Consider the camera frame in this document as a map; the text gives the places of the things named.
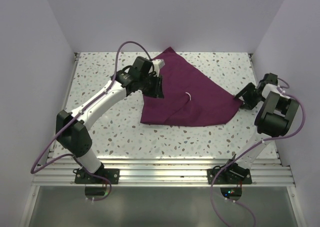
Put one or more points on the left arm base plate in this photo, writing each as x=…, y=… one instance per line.
x=102, y=176

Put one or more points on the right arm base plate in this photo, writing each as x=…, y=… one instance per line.
x=229, y=177

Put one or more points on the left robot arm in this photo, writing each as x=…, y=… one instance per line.
x=72, y=128

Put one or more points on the purple cloth mat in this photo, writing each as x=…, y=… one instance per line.
x=210, y=104

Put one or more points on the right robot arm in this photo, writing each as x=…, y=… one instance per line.
x=273, y=120

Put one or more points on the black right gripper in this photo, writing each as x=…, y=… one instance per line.
x=248, y=104

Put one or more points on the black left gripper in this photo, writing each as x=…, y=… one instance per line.
x=157, y=91

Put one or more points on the aluminium rail frame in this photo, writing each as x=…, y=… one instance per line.
x=164, y=156

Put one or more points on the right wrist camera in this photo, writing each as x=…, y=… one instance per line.
x=270, y=78

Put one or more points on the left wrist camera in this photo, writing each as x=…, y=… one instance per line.
x=158, y=64

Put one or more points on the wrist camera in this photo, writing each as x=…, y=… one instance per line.
x=158, y=64
x=270, y=78

